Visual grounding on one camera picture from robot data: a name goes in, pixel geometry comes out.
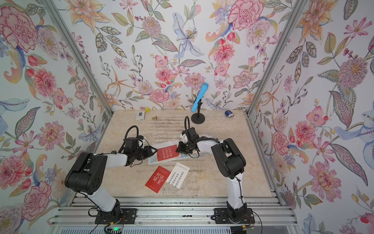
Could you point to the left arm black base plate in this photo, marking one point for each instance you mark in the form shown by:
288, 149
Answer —
122, 216

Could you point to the white card black text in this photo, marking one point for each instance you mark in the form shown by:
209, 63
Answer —
178, 175

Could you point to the aluminium corner post right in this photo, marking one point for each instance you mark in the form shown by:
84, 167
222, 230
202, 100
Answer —
274, 60

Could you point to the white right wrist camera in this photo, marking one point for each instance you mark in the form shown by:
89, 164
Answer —
184, 137

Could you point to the red money card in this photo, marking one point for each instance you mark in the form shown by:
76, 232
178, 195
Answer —
167, 153

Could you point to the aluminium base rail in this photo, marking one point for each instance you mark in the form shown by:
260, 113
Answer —
269, 212

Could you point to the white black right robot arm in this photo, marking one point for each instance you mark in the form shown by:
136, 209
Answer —
230, 163

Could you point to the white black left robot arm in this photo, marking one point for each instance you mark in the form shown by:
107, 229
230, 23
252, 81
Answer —
86, 175

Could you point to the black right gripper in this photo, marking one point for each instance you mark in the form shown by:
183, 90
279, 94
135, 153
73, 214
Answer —
180, 148

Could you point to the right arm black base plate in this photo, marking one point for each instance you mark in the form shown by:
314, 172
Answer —
238, 216

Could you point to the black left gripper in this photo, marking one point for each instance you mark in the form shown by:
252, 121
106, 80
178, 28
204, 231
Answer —
148, 151

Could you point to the small blue cylinder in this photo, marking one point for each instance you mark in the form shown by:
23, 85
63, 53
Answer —
229, 114

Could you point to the white playing card box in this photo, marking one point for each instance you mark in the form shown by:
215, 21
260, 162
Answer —
140, 116

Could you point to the aluminium corner post left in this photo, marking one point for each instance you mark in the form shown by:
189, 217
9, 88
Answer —
56, 18

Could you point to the red card pink characters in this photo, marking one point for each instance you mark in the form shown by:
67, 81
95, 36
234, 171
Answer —
158, 179

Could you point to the aluminium corner post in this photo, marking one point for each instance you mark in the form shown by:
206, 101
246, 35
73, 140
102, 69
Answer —
56, 18
274, 60

